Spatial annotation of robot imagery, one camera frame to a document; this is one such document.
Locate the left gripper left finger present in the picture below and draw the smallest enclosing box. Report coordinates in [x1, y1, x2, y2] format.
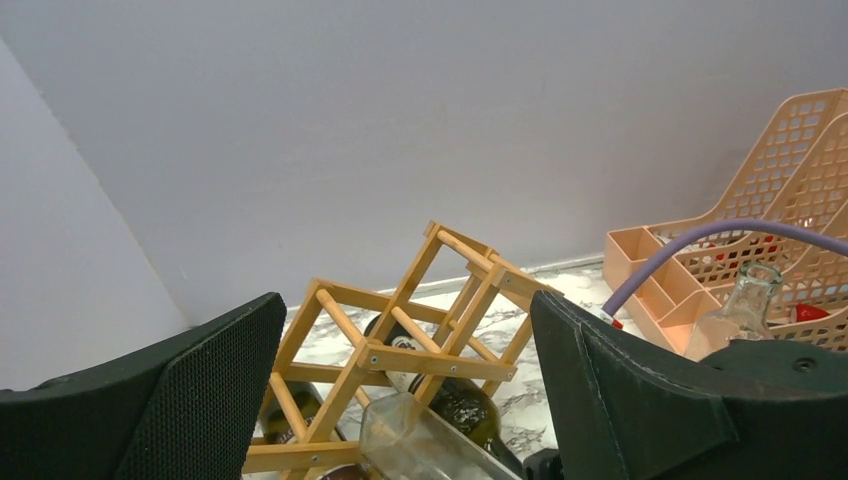
[1, 292, 287, 479]

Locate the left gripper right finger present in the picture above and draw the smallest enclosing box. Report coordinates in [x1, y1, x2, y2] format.
[531, 291, 847, 479]

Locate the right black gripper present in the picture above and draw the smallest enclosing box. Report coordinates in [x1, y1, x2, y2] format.
[522, 448, 564, 480]

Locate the green bottle navy cream label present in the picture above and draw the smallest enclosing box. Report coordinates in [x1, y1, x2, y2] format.
[362, 313, 525, 475]

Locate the tall clear glass bottle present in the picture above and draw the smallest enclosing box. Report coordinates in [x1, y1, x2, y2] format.
[358, 392, 520, 480]

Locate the wooden wine rack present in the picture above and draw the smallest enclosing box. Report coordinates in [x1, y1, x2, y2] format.
[242, 222, 548, 479]

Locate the short clear glass jar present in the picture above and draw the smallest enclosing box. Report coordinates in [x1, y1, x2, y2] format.
[683, 262, 783, 362]

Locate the peach plastic file organizer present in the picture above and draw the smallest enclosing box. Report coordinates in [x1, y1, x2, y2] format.
[602, 87, 848, 362]

